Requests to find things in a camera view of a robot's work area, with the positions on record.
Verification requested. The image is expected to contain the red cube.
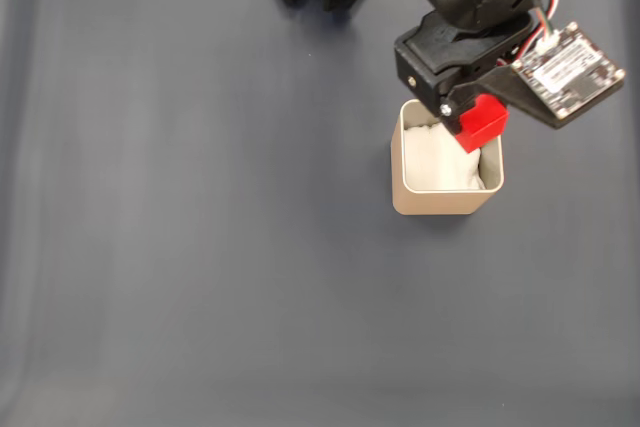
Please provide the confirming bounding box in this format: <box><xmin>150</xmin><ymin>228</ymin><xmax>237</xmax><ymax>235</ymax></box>
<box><xmin>455</xmin><ymin>94</ymin><xmax>510</xmax><ymax>154</ymax></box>

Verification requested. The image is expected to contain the beige square box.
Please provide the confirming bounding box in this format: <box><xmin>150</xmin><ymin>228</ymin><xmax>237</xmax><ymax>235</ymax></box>
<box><xmin>390</xmin><ymin>98</ymin><xmax>505</xmax><ymax>217</ymax></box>

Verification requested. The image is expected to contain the white crumpled cloth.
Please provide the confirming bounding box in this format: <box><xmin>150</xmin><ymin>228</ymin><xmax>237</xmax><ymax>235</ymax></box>
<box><xmin>403</xmin><ymin>120</ymin><xmax>486</xmax><ymax>192</ymax></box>

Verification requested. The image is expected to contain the camera circuit board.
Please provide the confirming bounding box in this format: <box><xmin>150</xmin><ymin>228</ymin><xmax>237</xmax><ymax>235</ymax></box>
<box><xmin>492</xmin><ymin>21</ymin><xmax>627</xmax><ymax>129</ymax></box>

